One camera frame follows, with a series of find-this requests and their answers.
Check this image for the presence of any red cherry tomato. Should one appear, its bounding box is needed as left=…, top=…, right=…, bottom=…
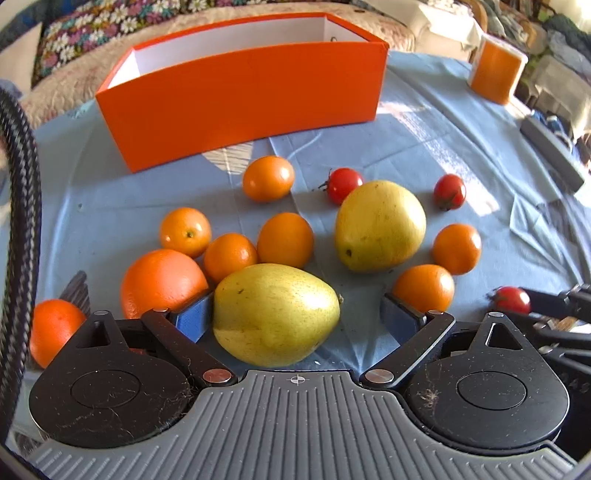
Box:
left=320, top=168, right=363, bottom=206
left=492, top=286, right=531, bottom=315
left=433, top=174, right=467, bottom=211

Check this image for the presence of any yellow-green pear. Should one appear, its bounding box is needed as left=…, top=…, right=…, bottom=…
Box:
left=212, top=263, right=341, bottom=368
left=334, top=180, right=427, bottom=273

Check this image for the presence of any small orange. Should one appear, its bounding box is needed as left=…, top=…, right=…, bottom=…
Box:
left=30, top=299, right=86, bottom=369

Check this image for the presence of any large orange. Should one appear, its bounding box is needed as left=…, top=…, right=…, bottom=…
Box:
left=120, top=249, right=209, bottom=319

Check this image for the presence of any mandarin with stem dot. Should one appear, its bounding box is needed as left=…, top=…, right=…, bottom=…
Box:
left=159, top=207, right=212, bottom=259

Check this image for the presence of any blue tablecloth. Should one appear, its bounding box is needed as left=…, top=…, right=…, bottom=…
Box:
left=36, top=52, right=590, bottom=373

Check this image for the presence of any orange cardboard box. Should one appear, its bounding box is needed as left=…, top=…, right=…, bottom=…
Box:
left=96, top=40, right=389, bottom=172

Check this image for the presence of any orange cup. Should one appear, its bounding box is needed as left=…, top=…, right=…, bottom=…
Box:
left=467, top=34, right=528, bottom=105

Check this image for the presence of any floral cushion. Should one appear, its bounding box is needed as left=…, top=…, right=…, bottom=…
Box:
left=31, top=0, right=219, bottom=89

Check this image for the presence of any black braided cable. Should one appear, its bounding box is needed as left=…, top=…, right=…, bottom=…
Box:
left=0, top=85, right=44, bottom=446

